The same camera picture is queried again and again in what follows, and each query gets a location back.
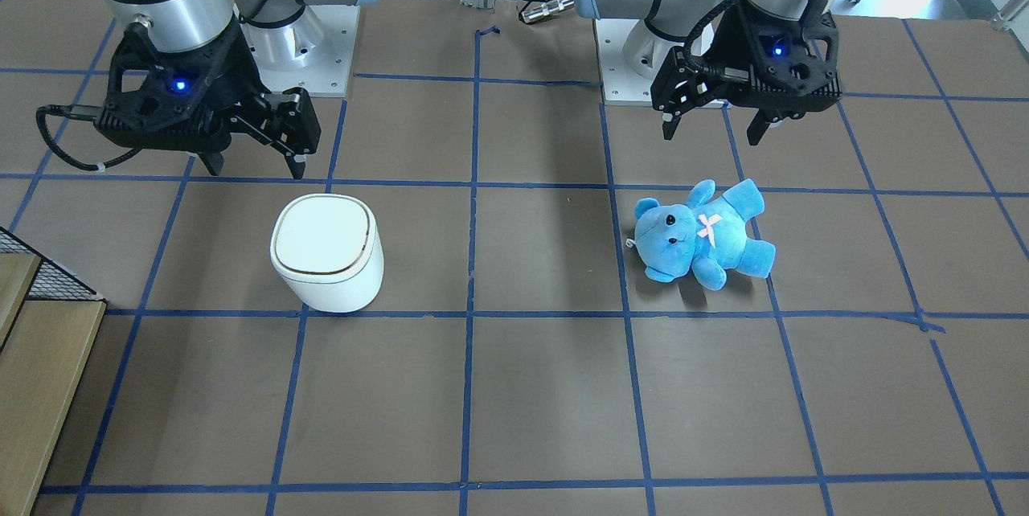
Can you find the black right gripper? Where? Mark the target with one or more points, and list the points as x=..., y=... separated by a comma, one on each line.
x=231, y=75

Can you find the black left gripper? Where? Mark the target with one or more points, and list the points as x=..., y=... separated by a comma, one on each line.
x=730, y=47

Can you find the white trash can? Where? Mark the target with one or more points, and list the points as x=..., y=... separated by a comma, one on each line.
x=327, y=249

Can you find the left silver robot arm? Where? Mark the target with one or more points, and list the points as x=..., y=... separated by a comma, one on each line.
x=690, y=23

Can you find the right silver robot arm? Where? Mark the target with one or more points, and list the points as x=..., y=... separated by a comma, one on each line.
x=175, y=26

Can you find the blue teddy bear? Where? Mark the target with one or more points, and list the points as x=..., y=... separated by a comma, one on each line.
x=705, y=236

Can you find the silver metal cylinder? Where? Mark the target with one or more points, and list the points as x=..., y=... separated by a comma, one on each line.
x=536, y=12

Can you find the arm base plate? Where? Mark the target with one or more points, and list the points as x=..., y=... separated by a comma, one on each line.
x=315, y=52
x=629, y=56

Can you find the wire basket with wood box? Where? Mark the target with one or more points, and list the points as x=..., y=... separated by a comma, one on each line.
x=49, y=322

